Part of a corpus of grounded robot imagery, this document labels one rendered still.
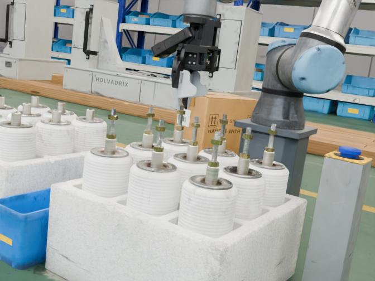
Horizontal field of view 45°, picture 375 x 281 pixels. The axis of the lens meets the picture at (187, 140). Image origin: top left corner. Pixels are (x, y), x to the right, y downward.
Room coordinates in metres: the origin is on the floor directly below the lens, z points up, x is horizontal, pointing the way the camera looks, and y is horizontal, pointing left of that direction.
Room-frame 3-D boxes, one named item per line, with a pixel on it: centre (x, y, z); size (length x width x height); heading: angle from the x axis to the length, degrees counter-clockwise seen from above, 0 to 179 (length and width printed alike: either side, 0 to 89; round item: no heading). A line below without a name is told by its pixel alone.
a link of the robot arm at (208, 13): (1.07, 0.01, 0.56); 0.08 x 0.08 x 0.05
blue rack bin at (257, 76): (5.91, -0.76, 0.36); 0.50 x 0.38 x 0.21; 151
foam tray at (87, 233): (0.92, -0.01, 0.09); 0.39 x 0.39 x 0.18; 57
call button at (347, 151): (0.82, -0.30, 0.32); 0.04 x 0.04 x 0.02
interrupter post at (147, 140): (0.98, 0.09, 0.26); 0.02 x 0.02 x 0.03
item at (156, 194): (0.82, 0.05, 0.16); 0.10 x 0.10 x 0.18
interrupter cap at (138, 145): (0.98, 0.09, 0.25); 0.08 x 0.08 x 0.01
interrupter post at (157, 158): (0.82, 0.05, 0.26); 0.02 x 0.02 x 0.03
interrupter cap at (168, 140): (1.08, 0.02, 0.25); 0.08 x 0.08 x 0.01
